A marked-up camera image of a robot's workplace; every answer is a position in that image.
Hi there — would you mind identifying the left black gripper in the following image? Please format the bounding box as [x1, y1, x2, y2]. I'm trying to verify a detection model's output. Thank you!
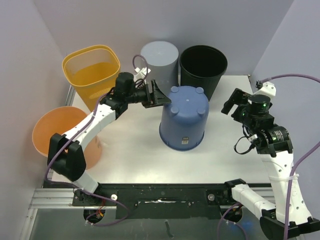
[126, 80, 171, 109]

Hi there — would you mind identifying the grey plastic bucket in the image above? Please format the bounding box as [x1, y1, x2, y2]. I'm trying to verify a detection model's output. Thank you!
[140, 41, 179, 95]

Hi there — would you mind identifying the blue plastic bucket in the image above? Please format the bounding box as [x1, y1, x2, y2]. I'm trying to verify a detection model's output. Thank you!
[159, 85, 209, 151]

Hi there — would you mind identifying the black ribbed waste bin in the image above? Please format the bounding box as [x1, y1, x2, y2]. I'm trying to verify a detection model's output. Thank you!
[179, 45, 228, 100]

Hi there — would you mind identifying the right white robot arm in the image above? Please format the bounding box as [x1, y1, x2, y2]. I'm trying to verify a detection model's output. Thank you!
[221, 88, 320, 240]

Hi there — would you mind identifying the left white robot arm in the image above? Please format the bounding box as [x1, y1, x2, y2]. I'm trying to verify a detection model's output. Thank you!
[47, 72, 171, 206]

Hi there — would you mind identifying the yellow mesh waste bin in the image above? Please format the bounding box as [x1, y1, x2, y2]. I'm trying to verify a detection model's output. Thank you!
[62, 45, 121, 112]

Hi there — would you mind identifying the orange plastic bucket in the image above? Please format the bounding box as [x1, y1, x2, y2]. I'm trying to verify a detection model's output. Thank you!
[32, 106, 102, 170]

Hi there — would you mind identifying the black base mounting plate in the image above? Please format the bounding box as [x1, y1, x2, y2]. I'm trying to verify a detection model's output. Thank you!
[72, 183, 236, 220]

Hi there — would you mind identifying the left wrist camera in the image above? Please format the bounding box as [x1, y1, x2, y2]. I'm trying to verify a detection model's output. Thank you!
[133, 67, 151, 82]

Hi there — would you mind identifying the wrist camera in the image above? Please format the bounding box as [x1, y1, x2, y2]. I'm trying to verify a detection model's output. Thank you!
[133, 67, 151, 82]
[253, 81, 276, 99]

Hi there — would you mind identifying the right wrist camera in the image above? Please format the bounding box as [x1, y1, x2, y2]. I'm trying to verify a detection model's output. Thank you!
[253, 81, 276, 99]

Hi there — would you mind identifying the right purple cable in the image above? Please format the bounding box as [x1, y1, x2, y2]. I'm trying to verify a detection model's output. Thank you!
[217, 73, 320, 240]

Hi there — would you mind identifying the purple cable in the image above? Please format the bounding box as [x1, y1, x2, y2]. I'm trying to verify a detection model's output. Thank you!
[217, 73, 320, 240]
[43, 54, 152, 227]

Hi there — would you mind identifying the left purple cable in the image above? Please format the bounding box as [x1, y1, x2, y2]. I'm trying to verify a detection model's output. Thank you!
[43, 54, 152, 227]

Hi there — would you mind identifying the aluminium frame rail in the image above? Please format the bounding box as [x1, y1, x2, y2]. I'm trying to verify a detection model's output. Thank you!
[18, 86, 107, 240]

